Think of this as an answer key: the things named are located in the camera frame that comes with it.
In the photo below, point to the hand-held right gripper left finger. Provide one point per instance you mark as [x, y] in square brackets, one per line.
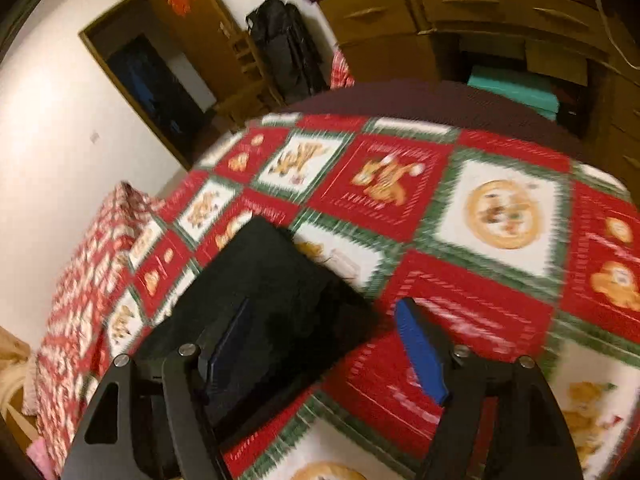
[227, 345]

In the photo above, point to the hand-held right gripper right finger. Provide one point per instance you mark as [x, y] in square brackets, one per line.
[420, 350]

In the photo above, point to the black pants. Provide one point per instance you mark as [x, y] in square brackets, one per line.
[290, 300]

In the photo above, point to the red printed blanket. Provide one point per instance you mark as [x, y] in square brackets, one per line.
[500, 305]

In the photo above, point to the pink cloth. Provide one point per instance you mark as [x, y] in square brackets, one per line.
[39, 455]

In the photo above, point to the dark maroon bed sheet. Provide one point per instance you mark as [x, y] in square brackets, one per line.
[400, 97]

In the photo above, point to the wooden chair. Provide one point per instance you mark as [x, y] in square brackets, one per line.
[250, 70]

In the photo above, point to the teal folded cloth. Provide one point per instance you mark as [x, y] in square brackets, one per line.
[515, 90]

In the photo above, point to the red plaid cloth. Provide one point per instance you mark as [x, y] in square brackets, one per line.
[341, 72]

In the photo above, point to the black bag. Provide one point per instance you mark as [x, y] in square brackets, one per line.
[285, 45]

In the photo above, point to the wooden door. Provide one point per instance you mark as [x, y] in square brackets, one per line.
[200, 25]

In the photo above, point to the wooden dresser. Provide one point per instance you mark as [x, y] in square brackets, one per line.
[450, 5]

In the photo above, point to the red door ornament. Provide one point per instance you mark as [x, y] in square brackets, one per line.
[177, 0]

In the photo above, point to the wooden door frame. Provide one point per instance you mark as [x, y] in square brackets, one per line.
[95, 47]

